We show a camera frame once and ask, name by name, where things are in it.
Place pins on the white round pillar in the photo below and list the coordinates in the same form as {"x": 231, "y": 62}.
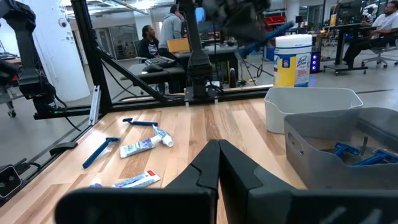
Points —
{"x": 62, "y": 62}

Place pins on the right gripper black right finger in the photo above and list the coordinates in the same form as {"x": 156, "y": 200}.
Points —
{"x": 280, "y": 208}

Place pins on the black device with lights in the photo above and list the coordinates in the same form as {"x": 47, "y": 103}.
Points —
{"x": 315, "y": 62}

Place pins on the black computer mouse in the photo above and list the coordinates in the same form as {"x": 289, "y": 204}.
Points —
{"x": 152, "y": 68}

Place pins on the blue disposable razor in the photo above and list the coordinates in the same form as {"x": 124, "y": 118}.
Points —
{"x": 99, "y": 152}
{"x": 143, "y": 123}
{"x": 345, "y": 147}
{"x": 376, "y": 158}
{"x": 273, "y": 34}

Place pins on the dark grey plastic bin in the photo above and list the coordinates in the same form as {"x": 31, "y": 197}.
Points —
{"x": 326, "y": 174}

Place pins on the light grey plastic bin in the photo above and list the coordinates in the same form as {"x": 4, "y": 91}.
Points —
{"x": 280, "y": 118}

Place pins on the black monitor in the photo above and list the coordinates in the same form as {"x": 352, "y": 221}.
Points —
{"x": 349, "y": 11}

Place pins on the small white toothpaste tube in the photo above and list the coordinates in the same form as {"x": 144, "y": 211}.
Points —
{"x": 138, "y": 147}
{"x": 167, "y": 141}
{"x": 136, "y": 180}

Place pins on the red storage bins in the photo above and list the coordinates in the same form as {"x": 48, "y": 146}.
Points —
{"x": 275, "y": 20}

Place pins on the person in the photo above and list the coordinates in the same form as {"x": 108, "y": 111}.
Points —
{"x": 171, "y": 28}
{"x": 148, "y": 46}
{"x": 385, "y": 23}

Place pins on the tan cardboard box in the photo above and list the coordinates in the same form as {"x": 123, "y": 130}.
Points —
{"x": 178, "y": 45}

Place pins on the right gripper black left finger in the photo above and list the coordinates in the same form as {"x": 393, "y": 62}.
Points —
{"x": 140, "y": 208}

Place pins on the black table-level camera box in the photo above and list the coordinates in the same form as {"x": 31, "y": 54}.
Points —
{"x": 9, "y": 182}

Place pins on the black work table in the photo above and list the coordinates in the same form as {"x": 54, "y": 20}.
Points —
{"x": 342, "y": 46}

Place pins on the black upright device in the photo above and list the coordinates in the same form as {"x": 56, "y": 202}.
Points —
{"x": 232, "y": 77}

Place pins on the black keyboard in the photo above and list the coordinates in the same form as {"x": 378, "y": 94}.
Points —
{"x": 160, "y": 61}

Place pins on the black frame clamp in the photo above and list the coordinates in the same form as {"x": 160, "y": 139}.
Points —
{"x": 63, "y": 147}

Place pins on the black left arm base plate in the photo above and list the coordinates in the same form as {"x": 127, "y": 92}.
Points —
{"x": 189, "y": 97}

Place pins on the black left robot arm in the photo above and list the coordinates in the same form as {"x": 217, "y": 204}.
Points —
{"x": 197, "y": 62}

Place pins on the grey-top desk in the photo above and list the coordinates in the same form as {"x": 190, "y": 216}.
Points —
{"x": 224, "y": 51}

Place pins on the monitor with blue screen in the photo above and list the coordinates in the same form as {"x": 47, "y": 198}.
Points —
{"x": 200, "y": 17}

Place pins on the grey dome sensor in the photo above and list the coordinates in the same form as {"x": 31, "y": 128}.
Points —
{"x": 62, "y": 22}

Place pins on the dark computer desk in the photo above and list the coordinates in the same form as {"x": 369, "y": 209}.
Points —
{"x": 155, "y": 77}

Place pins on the yellow white wipes canister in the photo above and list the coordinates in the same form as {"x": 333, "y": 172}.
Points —
{"x": 292, "y": 62}

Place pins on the grey office chair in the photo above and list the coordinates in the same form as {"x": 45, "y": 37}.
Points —
{"x": 377, "y": 51}

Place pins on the silver aluminium bracket bar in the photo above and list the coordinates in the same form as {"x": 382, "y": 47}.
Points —
{"x": 94, "y": 105}

